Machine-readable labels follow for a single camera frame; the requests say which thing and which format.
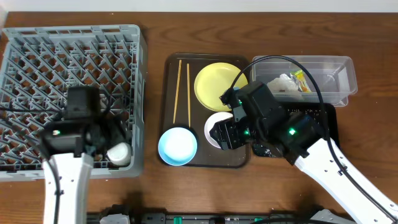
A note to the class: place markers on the grey dishwasher rack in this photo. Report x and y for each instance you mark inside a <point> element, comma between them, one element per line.
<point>40,64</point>

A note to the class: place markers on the white bowl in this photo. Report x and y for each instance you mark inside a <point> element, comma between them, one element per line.
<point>219,116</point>

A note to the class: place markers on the clear plastic bin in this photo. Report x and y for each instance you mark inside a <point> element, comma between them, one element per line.
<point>334,75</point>

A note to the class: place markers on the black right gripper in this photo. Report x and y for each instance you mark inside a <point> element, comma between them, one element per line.
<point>229,134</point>

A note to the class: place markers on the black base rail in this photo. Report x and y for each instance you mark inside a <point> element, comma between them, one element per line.
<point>125,214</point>

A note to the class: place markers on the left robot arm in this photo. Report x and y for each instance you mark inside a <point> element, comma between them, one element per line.
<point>69,146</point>

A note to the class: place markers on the white tissue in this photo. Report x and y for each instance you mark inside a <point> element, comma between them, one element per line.
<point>282,84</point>

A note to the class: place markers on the white cup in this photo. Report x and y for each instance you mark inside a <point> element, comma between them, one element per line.
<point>120,154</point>

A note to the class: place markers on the dark brown serving tray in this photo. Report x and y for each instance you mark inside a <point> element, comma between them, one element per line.
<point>207,155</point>

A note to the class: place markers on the light blue bowl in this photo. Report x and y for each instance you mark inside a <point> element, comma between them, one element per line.
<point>177,146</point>

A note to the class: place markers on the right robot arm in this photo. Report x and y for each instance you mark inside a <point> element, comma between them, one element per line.
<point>258,118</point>

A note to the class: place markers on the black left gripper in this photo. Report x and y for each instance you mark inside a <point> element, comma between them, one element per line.
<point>109,134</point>

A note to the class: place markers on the yellow plate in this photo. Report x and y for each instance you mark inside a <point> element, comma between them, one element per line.
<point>211,82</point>

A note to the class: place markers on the green snack wrapper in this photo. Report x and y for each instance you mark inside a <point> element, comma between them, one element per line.
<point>299,79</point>

